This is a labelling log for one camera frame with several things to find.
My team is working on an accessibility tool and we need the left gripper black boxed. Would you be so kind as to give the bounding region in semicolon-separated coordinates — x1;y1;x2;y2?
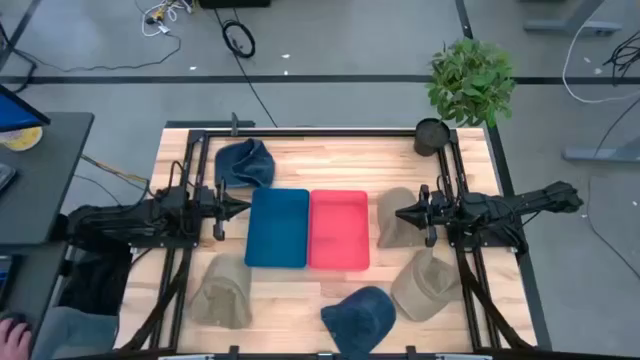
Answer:
199;180;252;242

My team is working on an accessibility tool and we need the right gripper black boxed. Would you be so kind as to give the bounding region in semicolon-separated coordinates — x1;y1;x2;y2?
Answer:
395;184;452;248

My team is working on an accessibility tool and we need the beige corduroy cap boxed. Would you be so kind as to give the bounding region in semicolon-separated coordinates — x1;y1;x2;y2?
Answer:
188;253;254;330
389;248;464;322
375;186;427;250

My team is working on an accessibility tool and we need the dark blue corduroy cap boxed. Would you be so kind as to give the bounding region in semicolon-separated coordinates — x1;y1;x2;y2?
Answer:
214;138;277;190
320;285;397;360

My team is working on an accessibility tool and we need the blue plastic bin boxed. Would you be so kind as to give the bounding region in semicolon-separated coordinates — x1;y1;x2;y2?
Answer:
244;187;311;269

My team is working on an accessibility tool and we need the red plastic bin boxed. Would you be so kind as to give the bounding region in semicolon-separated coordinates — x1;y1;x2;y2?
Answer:
308;189;371;272

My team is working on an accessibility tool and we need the black plant pot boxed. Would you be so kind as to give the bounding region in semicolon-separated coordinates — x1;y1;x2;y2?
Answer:
413;117;452;157

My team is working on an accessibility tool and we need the green leafy plant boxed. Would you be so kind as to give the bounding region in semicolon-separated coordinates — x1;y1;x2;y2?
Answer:
424;37;516;129

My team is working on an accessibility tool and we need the black bag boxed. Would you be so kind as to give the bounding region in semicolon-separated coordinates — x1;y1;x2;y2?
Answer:
58;249;132;317

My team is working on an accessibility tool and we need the dark grey desk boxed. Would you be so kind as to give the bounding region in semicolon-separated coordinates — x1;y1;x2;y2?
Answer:
0;112;95;326

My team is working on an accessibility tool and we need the grey table foot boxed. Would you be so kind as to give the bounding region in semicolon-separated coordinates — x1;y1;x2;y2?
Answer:
523;0;624;37
562;134;640;164

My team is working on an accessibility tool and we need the person's leg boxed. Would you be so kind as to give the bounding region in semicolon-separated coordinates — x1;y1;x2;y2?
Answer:
32;305;120;360

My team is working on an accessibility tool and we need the black box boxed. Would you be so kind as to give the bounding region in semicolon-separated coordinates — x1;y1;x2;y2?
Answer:
198;0;272;9

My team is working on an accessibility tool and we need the yellow round disc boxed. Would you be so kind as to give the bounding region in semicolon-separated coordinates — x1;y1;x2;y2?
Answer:
0;126;44;152

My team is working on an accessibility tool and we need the dark keyboard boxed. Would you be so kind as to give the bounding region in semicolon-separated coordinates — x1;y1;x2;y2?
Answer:
0;163;17;194

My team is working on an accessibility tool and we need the computer monitor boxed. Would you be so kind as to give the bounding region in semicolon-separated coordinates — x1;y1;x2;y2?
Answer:
0;83;51;134

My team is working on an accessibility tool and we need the person's hand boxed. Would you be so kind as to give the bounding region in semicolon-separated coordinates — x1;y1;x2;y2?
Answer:
0;318;32;360

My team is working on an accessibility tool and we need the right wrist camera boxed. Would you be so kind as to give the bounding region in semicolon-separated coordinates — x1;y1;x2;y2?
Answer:
430;189;454;214

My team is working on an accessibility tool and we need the thin yellow cable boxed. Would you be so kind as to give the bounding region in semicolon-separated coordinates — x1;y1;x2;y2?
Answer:
79;153;151;185

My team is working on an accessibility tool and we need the long black floor cable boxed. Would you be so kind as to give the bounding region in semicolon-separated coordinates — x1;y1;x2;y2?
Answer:
0;19;182;94
213;7;279;129

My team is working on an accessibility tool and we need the coiled black cable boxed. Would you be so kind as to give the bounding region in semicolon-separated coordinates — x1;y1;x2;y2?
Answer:
221;19;257;59

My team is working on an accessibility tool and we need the white cable bundle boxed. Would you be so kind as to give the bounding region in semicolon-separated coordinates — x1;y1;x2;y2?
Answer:
134;0;194;37

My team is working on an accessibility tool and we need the long white cable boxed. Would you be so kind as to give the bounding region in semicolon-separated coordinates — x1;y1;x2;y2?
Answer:
562;19;640;105

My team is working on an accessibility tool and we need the black cable bundle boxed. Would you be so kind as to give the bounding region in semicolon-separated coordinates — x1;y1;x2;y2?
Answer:
602;29;640;86

